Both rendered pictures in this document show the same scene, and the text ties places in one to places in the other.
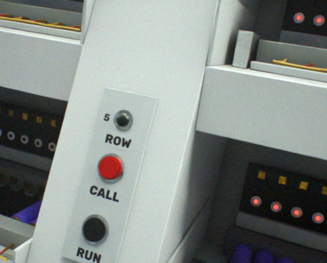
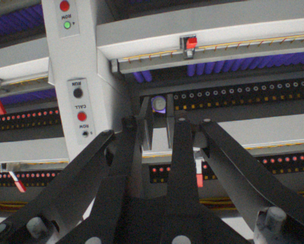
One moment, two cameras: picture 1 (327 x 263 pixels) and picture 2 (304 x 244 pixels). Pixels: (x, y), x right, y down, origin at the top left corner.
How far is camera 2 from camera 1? 0.29 m
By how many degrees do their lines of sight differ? 26
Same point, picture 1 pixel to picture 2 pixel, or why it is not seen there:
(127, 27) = not seen: hidden behind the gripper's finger
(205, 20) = not seen: hidden behind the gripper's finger
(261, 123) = (50, 144)
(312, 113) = (39, 152)
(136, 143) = (77, 127)
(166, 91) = (76, 147)
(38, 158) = (172, 90)
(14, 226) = (134, 69)
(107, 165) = (82, 117)
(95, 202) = (82, 102)
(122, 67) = not seen: hidden behind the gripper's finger
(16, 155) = (184, 87)
